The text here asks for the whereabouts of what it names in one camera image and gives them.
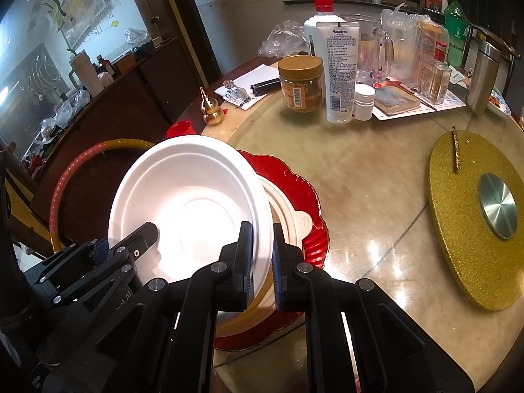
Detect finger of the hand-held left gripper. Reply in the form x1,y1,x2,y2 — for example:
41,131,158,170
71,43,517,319
88,221,160,265
49,254,142,317

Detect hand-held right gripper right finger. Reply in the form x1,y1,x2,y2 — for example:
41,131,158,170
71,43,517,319
272,223,476,393

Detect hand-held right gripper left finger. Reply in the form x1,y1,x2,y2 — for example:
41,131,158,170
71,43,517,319
45,221,255,393

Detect white round lid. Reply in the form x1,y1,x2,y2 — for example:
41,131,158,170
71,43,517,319
258,175,314,256

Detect large white foam bowl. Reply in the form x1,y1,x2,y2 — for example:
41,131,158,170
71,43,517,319
108,135,274,329

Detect red plate with white sticker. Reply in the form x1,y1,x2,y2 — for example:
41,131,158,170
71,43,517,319
213,149,330,351

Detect red and gold hoop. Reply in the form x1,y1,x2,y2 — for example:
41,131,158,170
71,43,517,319
48,138,157,255

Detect red plastic cup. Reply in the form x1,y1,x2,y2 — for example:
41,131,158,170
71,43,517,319
165,120,197,140

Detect gold gourd ornament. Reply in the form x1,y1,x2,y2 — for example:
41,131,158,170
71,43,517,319
199,87,226,126

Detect dark wooden cabinet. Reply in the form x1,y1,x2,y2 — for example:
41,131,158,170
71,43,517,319
0,36,214,250

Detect white sachet packet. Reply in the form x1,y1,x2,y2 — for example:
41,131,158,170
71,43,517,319
223,79,252,111

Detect black rectangular case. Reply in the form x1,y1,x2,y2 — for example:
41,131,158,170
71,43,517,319
250,76,281,97

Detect peanut butter jar gold lid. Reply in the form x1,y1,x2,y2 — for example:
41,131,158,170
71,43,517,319
277,55,324,114

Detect gold glitter round mat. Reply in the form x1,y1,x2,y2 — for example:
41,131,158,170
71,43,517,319
428,130,524,312

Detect small white jar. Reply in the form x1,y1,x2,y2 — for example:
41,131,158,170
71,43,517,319
352,84,376,122

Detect white paper sheet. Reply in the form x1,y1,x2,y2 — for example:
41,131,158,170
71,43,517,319
233,63,281,109

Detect white lotion tube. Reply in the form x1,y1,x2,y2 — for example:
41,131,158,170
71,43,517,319
315,22,361,124

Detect worn hardcover book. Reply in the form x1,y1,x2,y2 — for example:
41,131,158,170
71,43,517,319
372,84,422,116

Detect gold patterned stick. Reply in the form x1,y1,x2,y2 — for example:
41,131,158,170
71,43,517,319
451,126,463,172

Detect silver metal disc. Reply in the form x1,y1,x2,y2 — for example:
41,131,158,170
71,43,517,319
478,173,517,241

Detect crumpled clear plastic bag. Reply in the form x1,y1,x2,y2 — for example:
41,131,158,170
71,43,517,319
257,19,312,58

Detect printed paper sheets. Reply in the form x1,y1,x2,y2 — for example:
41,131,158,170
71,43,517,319
370,77,468,122

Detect clear glass mug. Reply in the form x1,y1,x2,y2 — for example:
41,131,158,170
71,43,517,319
341,13,395,87

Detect clear toothpick container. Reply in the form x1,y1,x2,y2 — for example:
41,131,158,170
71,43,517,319
420,59,453,105

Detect white bottle with red cap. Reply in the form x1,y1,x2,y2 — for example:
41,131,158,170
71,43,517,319
303,0,343,56

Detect clear bag with red label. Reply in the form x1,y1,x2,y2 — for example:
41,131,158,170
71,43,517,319
409,20,450,91

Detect plate with food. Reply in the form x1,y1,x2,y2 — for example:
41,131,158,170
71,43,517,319
487,87,513,116

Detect stainless steel thermos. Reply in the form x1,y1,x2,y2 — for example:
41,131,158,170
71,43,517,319
466,41,502,116

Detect green plastic bottle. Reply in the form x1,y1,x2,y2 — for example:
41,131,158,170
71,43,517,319
444,0,469,70

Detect white tumbler with handle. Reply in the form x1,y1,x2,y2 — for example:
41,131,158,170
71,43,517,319
68,48,105,98

